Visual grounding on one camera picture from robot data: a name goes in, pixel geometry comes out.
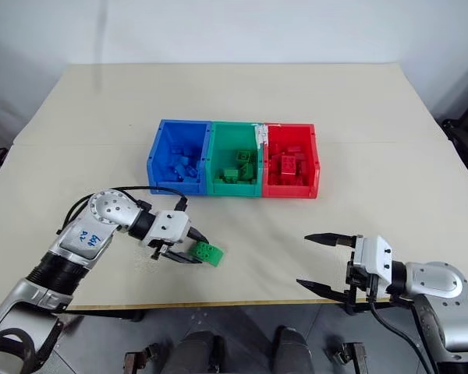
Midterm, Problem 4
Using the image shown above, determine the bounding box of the blue plastic bin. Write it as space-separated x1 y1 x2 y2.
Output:
145 118 213 196

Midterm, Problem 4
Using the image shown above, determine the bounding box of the red plastic bin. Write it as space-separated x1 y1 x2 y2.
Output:
261 123 321 200

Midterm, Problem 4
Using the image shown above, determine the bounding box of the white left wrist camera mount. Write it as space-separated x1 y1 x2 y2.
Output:
139 210 193 251

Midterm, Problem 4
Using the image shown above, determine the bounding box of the white torn tape label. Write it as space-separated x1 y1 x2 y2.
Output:
252 122 271 150

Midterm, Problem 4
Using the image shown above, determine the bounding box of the green plastic bin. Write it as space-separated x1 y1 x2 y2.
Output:
204 121 268 198

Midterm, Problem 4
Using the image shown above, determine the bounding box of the rusty metal table foot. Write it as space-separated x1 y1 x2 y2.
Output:
123 341 161 374
332 340 367 374

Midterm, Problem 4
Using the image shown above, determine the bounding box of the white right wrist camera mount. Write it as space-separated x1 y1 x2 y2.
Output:
352 235 395 291

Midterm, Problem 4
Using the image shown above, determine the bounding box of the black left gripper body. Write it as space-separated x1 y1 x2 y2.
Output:
149 240 173 261

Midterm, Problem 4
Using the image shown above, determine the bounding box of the black cable loop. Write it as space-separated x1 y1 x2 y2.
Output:
0 328 37 374

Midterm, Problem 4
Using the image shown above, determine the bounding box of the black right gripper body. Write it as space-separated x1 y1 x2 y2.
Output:
345 249 378 314

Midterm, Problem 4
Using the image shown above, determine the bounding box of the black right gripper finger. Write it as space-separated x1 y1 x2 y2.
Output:
303 231 363 250
296 277 354 305

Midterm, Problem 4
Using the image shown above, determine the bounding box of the black under-table bracket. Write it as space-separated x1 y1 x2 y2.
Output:
115 309 146 323

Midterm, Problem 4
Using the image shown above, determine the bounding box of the large red toy brick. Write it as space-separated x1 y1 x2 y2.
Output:
278 154 301 177

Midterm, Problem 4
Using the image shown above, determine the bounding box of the dark rounded shape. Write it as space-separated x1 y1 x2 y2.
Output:
274 326 310 374
174 330 226 374

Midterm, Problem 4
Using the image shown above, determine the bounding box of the black chair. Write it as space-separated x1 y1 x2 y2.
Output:
439 88 468 185

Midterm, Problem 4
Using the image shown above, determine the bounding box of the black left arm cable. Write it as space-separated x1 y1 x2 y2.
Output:
55 186 189 236

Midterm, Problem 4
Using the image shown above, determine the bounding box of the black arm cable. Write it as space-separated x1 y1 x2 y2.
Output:
55 186 189 236
367 298 434 374

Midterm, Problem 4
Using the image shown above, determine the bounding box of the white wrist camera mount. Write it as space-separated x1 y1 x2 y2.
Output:
139 210 193 251
352 235 395 291

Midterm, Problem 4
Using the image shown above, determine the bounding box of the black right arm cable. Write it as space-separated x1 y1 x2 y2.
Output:
367 298 434 374

